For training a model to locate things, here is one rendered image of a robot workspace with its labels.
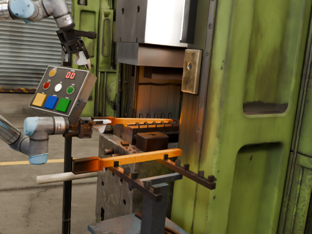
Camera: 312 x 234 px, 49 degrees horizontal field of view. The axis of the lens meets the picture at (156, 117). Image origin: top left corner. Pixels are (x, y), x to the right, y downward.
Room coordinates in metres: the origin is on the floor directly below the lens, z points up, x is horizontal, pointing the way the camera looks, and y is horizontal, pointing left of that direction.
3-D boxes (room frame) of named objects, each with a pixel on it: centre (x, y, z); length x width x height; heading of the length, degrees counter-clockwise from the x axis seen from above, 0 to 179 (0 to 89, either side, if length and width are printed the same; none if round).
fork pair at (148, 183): (0.99, -0.09, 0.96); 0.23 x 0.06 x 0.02; 126
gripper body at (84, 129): (1.43, 0.33, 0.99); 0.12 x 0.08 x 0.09; 122
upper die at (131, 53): (1.69, -0.02, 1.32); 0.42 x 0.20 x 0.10; 122
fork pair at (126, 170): (1.08, -0.02, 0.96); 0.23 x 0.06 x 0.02; 126
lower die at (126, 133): (1.69, -0.02, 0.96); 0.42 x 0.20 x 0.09; 122
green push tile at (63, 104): (1.84, 0.51, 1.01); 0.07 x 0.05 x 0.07; 57
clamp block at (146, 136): (1.45, 0.01, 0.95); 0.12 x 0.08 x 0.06; 122
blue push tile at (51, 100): (1.90, 0.59, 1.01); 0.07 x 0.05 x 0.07; 57
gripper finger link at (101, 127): (1.47, 0.23, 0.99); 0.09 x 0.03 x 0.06; 119
